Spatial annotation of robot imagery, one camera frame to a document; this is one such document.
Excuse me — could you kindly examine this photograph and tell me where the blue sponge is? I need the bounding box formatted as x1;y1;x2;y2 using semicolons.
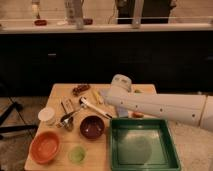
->
117;108;128;117

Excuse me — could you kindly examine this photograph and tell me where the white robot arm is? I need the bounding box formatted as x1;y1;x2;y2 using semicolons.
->
104;74;213;132

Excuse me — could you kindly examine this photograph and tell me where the green plastic tray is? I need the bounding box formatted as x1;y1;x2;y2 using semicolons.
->
109;119;181;171

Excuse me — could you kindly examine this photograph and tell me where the yellow corn piece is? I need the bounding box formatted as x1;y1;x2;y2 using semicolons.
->
92;90;103;104

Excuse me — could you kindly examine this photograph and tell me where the orange tomato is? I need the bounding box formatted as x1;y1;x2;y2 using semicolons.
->
132;112;144;118

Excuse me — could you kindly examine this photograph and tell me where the small cardboard box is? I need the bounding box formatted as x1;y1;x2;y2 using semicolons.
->
61;98;74;114

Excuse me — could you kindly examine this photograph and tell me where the dark red bowl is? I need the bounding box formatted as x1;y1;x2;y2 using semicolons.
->
80;116;105;140

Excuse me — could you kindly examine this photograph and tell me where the small green cup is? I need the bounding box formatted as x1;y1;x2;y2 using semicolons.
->
68;146;86;164

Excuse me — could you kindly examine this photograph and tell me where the orange bowl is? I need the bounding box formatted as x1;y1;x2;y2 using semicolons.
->
29;131;60;164

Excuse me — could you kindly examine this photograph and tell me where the red dish on counter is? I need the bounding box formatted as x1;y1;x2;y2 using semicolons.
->
34;20;47;26

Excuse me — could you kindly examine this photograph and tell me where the black chair base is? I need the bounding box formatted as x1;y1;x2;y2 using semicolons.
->
0;102;38;136

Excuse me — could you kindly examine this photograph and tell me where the white handled kitchen tool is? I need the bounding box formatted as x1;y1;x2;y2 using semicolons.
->
79;97;112;119

